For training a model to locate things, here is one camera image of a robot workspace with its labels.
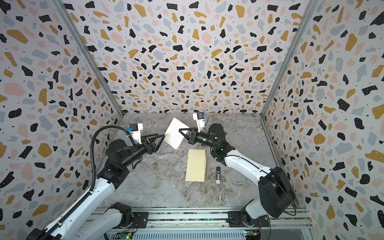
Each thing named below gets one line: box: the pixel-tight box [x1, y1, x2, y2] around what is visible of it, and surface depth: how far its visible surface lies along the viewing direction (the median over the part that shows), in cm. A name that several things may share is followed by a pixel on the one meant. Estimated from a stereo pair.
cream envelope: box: [185, 149, 207, 183], surface depth 95 cm
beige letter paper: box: [163, 117, 190, 150], surface depth 73 cm
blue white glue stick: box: [216, 166, 221, 184], surface depth 89 cm
